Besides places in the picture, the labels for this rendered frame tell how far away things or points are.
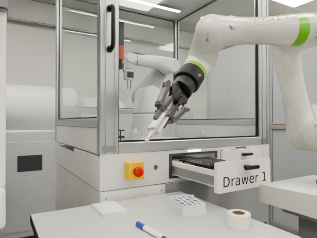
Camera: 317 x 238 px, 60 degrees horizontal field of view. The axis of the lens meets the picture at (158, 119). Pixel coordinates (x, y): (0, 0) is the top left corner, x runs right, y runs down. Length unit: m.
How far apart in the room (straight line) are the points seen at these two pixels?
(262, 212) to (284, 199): 0.64
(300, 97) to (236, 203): 0.65
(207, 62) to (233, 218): 0.52
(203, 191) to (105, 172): 0.52
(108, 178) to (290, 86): 0.85
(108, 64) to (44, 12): 3.48
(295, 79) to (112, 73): 0.76
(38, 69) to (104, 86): 3.26
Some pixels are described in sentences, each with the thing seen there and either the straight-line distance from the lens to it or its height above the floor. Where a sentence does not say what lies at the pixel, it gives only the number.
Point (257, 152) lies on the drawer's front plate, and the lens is 1.63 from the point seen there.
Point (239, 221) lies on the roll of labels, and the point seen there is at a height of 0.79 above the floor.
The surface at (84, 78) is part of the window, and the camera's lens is 1.40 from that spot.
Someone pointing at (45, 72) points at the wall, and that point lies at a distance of 4.35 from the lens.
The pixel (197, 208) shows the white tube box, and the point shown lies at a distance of 0.98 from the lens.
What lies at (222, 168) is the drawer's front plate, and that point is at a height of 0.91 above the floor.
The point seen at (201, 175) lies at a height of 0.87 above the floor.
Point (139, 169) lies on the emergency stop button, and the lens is 1.11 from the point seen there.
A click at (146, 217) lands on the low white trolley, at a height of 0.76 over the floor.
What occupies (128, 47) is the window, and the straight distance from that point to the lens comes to 1.21.
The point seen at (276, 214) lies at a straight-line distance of 3.23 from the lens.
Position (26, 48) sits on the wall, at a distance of 4.39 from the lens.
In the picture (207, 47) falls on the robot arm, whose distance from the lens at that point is 0.95.
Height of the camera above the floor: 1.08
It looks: 1 degrees up
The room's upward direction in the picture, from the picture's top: straight up
